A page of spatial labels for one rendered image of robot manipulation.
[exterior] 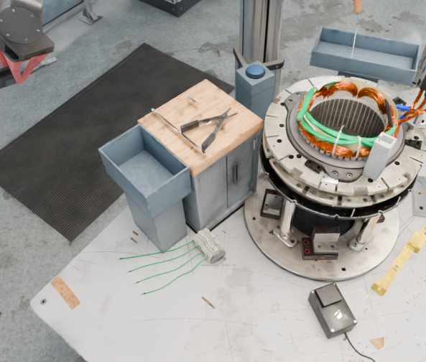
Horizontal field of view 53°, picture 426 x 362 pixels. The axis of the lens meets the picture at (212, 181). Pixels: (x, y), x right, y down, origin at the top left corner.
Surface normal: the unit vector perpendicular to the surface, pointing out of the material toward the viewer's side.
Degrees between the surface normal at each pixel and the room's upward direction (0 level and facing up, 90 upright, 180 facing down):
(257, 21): 90
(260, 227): 0
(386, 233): 0
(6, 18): 94
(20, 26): 94
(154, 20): 0
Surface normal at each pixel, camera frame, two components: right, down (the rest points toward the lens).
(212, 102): -0.04, -0.60
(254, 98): 0.54, 0.66
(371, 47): -0.36, 0.76
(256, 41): 0.26, 0.77
